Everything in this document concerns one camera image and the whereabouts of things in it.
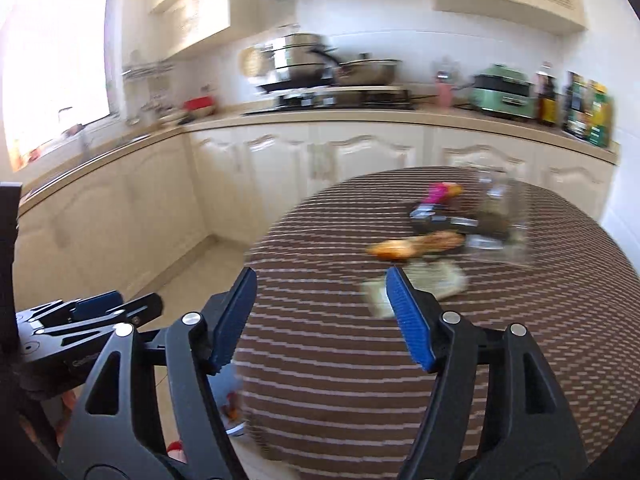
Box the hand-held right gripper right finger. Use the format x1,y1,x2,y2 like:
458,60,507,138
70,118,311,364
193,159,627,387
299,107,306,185
385,266,588,480

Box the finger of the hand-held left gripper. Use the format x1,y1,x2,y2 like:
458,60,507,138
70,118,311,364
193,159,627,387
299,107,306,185
35,293,164,349
17,290,123,331

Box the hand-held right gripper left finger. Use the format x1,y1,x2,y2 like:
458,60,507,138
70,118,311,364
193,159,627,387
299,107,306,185
56,266,258,480

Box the blue and white bin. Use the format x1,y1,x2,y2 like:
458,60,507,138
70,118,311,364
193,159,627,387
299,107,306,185
207,360,247,438

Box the dark wrapper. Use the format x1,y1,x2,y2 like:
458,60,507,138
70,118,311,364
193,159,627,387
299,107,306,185
409,204,482,235

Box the yellow wrapper with pink band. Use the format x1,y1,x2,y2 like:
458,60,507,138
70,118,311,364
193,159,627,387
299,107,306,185
427,181,464,207

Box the clear plastic container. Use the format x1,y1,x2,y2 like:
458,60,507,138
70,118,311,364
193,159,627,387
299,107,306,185
467,170,532,267

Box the brown polka dot tablecloth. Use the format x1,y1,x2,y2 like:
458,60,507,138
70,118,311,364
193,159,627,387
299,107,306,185
235,166,640,480

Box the cream lower cabinets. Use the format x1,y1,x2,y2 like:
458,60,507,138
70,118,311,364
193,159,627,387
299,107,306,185
12,125,616,306

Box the steel faucet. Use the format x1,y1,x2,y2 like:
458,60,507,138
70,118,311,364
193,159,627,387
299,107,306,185
57,106,94,157

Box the beige countertop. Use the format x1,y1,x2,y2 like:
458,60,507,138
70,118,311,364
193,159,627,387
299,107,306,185
15,102,621,211

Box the black gas stove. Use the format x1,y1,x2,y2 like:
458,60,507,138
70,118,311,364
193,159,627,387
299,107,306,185
244,89,417,114

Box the wooden board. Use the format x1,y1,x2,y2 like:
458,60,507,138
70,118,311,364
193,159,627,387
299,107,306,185
277,85,408,97

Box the black induction cooker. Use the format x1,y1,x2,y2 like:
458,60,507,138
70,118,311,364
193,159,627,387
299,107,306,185
257,77,336,94

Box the kitchen window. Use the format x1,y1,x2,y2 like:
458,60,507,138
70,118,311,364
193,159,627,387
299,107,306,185
0,0,113,171

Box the green electric cooker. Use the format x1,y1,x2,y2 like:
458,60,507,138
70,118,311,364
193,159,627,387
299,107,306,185
470,64,534,121

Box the steel wok with lid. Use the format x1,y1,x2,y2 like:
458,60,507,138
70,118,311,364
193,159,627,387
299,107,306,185
310,50,403,87

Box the yellow plastic colander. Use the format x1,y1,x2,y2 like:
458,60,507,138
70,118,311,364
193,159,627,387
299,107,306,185
239,47,262,79

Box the steel steamer pot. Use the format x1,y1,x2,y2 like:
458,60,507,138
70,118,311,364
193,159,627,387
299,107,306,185
255,32,338,86

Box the dark glass sauce bottle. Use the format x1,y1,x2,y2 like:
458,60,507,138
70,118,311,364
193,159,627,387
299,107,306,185
563,71,585,137

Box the green and yellow bottle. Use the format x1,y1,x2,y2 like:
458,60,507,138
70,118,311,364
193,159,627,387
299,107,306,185
590,80,614,149

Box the narrow cream lattice door cabinet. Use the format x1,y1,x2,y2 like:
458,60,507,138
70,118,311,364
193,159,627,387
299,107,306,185
150,0,232,59

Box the wall utensil rack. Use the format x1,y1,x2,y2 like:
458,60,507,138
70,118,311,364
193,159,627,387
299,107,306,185
122,60,177,80

